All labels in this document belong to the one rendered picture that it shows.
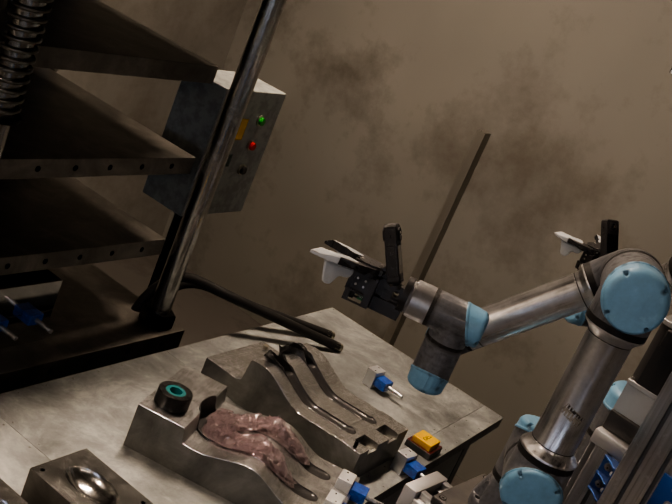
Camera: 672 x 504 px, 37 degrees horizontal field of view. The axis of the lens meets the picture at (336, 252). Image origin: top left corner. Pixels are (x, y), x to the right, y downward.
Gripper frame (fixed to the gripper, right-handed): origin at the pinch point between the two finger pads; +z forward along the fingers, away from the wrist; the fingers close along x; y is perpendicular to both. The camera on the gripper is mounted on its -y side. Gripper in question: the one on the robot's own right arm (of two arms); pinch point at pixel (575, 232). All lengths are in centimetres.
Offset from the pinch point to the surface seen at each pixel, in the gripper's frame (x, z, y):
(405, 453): -56, -31, 53
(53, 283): -142, 13, 31
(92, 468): -142, -49, 40
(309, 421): -83, -25, 47
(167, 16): -54, 255, 13
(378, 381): -44, 9, 57
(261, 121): -80, 55, -4
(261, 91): -82, 55, -13
